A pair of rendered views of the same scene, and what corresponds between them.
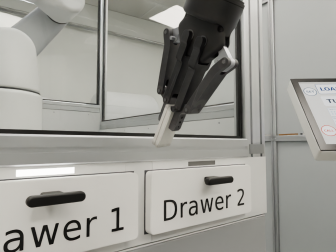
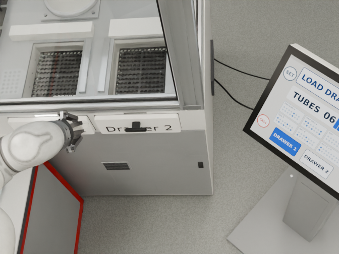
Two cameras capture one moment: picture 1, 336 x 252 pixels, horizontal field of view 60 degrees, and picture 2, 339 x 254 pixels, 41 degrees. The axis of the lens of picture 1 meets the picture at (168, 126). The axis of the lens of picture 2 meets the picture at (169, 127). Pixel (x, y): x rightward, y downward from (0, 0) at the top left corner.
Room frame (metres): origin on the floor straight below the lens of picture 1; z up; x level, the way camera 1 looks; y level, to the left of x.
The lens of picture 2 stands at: (0.23, -0.77, 2.27)
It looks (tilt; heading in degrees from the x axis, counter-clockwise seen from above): 62 degrees down; 54
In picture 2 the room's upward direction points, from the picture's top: 15 degrees counter-clockwise
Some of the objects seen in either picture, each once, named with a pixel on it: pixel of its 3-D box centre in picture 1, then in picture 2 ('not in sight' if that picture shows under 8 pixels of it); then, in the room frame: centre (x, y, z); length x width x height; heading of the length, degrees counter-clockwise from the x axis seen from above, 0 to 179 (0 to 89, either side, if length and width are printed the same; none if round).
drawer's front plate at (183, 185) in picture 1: (205, 194); (138, 124); (0.61, -0.08, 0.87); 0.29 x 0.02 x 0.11; 129
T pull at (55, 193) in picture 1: (54, 197); not in sight; (0.39, 0.15, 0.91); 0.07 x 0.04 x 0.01; 129
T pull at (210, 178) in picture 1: (215, 179); (135, 126); (0.59, -0.09, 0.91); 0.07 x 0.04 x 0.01; 129
